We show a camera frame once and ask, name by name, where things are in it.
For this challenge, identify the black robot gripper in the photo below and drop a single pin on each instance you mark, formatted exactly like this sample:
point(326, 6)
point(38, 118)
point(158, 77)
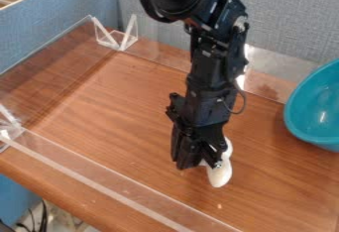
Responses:
point(198, 138)

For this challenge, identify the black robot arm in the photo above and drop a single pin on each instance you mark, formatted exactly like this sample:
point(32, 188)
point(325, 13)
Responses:
point(218, 27)

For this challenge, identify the clear acrylic corner bracket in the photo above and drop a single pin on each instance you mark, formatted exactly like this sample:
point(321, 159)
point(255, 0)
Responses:
point(115, 39)

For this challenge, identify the blue plastic bowl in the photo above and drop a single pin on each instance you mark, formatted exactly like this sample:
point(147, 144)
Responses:
point(311, 109)

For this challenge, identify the white brown mushroom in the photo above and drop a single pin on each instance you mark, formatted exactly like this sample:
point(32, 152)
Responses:
point(220, 175)

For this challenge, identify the clear acrylic front bracket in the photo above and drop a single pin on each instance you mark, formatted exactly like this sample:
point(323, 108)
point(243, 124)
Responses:
point(10, 127)

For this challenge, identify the clear acrylic front barrier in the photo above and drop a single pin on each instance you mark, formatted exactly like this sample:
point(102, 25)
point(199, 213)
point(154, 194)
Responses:
point(158, 206)

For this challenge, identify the clear acrylic left barrier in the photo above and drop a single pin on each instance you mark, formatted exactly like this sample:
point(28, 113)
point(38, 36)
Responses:
point(38, 84)

